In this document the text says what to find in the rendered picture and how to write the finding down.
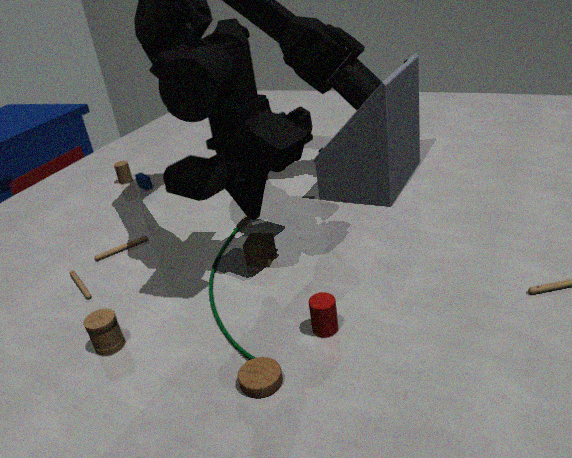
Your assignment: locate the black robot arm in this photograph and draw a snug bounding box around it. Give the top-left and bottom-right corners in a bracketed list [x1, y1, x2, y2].
[134, 0, 383, 172]

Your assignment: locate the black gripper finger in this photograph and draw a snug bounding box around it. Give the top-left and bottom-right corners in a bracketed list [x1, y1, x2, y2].
[248, 161, 270, 218]
[225, 170, 259, 220]

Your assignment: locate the dark green string with wooden stick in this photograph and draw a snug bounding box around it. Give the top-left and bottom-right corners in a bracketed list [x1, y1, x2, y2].
[209, 215, 255, 360]

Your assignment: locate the small blue block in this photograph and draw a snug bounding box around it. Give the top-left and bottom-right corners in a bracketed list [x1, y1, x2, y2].
[136, 173, 153, 190]

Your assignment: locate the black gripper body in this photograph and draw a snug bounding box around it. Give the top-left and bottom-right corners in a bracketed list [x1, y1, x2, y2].
[164, 87, 266, 201]

